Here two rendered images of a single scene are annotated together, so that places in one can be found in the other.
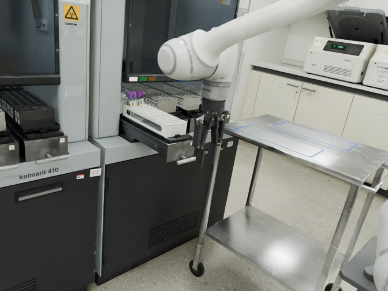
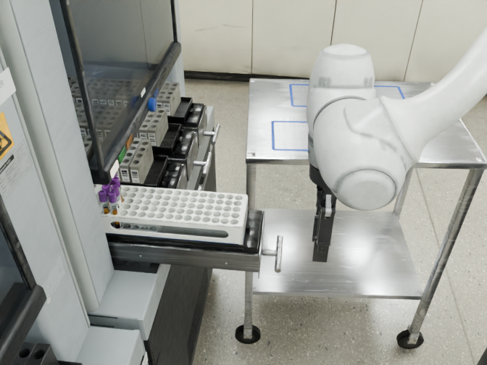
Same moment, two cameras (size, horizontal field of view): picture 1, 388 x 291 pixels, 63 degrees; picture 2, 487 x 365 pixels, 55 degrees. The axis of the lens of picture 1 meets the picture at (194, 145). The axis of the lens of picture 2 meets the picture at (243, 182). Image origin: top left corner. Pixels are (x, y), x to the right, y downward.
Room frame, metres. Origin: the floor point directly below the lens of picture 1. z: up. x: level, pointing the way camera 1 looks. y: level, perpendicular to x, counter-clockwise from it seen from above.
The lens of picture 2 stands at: (0.55, 0.51, 1.49)
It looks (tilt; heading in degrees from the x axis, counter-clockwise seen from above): 38 degrees down; 322
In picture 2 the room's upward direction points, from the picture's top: straight up
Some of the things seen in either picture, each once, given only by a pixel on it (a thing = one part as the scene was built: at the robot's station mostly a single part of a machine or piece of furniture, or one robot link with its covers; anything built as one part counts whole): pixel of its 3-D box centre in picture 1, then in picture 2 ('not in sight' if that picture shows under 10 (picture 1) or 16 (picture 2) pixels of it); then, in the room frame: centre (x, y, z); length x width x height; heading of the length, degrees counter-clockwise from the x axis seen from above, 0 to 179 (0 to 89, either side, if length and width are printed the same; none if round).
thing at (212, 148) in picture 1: (211, 153); (320, 229); (1.03, -0.06, 0.80); 0.03 x 0.01 x 0.07; 47
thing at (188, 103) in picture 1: (190, 103); (158, 128); (1.51, 0.05, 0.85); 0.12 x 0.02 x 0.06; 136
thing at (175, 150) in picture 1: (133, 122); (115, 229); (1.31, 0.27, 0.78); 0.73 x 0.14 x 0.09; 46
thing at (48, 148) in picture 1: (15, 117); not in sight; (1.16, 0.70, 0.78); 0.73 x 0.14 x 0.09; 46
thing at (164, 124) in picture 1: (152, 119); (175, 215); (1.21, 0.18, 0.83); 0.30 x 0.10 x 0.06; 46
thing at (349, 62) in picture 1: (350, 45); not in sight; (3.33, -1.38, 1.22); 0.62 x 0.56 x 0.64; 135
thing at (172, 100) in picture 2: not in sight; (172, 101); (1.62, -0.06, 0.85); 0.12 x 0.02 x 0.06; 135
